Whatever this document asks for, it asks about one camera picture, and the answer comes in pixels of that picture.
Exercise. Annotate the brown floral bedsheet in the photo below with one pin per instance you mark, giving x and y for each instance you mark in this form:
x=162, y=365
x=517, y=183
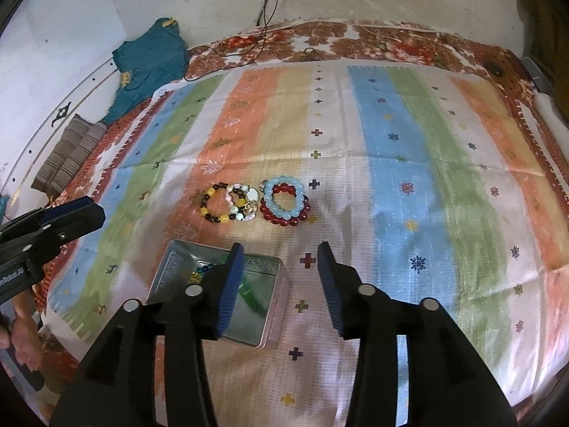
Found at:
x=320, y=35

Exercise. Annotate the white pillow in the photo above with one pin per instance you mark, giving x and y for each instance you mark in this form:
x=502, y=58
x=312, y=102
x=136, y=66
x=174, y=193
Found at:
x=551, y=109

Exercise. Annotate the person's bare foot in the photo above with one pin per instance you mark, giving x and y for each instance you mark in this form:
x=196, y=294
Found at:
x=26, y=347

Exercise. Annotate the square metal tin box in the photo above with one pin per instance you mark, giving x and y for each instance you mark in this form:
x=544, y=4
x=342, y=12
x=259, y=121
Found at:
x=178, y=271

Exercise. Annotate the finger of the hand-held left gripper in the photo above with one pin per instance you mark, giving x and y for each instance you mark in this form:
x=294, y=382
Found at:
x=75, y=224
x=71, y=206

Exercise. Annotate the colourful striped cloth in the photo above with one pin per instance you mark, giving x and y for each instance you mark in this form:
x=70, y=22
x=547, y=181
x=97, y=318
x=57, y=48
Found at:
x=400, y=164

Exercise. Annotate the white headboard with black ornament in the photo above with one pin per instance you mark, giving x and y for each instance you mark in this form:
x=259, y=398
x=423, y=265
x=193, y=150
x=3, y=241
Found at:
x=62, y=113

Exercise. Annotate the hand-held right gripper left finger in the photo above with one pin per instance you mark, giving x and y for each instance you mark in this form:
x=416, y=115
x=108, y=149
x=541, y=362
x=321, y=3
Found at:
x=230, y=287

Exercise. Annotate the teal garment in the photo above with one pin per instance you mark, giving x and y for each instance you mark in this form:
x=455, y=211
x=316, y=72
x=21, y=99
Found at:
x=151, y=62

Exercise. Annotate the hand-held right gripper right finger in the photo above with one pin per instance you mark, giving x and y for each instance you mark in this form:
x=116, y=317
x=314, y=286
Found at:
x=330, y=284

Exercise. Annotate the brown striped cushion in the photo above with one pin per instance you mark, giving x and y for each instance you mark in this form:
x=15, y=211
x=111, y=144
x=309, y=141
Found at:
x=66, y=155

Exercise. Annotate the small dark round object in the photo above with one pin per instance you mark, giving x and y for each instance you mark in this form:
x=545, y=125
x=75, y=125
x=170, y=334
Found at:
x=494, y=69

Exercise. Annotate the dark wooden furniture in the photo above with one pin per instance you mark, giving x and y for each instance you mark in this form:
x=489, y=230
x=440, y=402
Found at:
x=544, y=13

